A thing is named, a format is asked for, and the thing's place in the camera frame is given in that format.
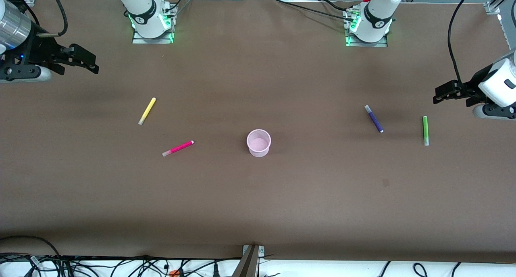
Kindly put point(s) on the green marker pen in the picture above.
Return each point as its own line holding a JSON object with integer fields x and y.
{"x": 425, "y": 130}

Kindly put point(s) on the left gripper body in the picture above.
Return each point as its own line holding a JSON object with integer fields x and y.
{"x": 470, "y": 88}

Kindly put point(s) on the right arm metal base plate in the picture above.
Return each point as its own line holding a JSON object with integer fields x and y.
{"x": 139, "y": 39}

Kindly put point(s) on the pink mesh pen holder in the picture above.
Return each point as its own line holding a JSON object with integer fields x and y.
{"x": 258, "y": 144}

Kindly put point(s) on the grey metal support beam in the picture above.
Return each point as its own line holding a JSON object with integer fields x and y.
{"x": 246, "y": 265}

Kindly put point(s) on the purple marker pen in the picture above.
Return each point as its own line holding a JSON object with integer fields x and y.
{"x": 374, "y": 119}

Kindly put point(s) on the grey metal beam bracket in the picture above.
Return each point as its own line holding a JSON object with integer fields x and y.
{"x": 261, "y": 250}

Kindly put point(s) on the pink marker pen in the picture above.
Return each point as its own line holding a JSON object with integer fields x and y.
{"x": 178, "y": 148}

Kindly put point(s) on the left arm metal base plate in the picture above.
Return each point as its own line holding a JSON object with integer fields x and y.
{"x": 365, "y": 44}

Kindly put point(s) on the yellow marker pen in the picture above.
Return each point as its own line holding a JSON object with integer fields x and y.
{"x": 147, "y": 111}

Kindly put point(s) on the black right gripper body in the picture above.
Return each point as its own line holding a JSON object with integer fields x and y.
{"x": 37, "y": 51}

